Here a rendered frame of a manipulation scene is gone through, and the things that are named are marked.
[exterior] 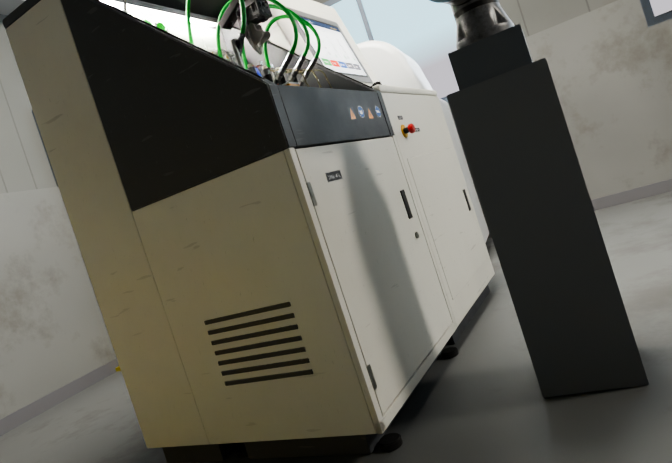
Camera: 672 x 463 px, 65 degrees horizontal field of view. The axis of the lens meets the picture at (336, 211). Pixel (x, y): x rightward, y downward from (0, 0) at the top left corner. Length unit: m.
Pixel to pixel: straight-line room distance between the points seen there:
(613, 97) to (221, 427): 3.28
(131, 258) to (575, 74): 3.21
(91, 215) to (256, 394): 0.74
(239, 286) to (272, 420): 0.37
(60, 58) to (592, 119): 3.28
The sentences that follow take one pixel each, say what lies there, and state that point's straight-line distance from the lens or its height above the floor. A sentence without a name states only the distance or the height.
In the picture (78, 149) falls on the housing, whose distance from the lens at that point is 1.77.
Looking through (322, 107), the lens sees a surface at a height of 0.89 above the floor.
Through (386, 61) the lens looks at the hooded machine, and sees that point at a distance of 3.32.
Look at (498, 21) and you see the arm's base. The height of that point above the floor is 0.93.
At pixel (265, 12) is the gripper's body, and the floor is 1.25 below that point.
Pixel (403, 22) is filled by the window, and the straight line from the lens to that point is 4.25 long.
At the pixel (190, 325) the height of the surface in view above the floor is 0.43.
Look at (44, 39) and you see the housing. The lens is 1.87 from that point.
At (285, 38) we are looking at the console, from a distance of 2.10.
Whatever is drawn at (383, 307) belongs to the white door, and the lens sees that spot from 1.46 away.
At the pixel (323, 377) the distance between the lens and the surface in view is 1.37.
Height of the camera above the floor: 0.64
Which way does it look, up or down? 1 degrees down
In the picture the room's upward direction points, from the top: 18 degrees counter-clockwise
